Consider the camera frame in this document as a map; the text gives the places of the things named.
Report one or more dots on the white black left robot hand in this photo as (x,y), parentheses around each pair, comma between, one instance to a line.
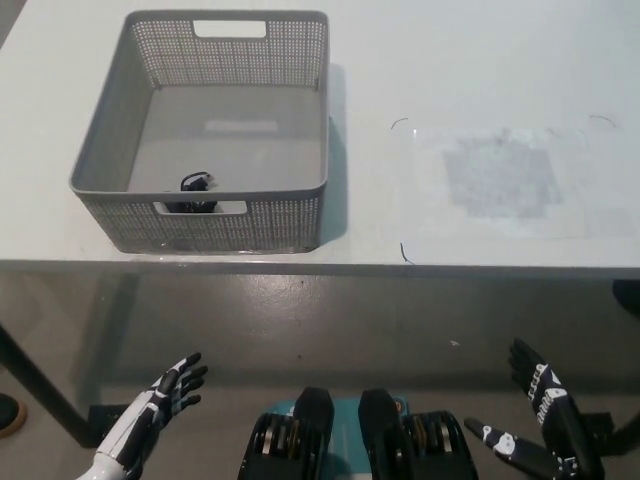
(140,415)

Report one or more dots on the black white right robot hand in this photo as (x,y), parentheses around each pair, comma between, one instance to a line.
(565,425)

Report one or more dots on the black table foot plate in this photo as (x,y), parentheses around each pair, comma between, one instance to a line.
(105,420)
(597,425)

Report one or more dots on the black metal table leg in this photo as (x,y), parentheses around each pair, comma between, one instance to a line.
(40,385)

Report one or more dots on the black shoe with brown sole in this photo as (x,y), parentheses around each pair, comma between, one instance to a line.
(11,415)

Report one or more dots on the black rounded object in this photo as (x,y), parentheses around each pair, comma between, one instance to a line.
(627,299)

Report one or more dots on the grey perforated plastic basket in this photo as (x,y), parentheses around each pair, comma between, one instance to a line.
(225,145)

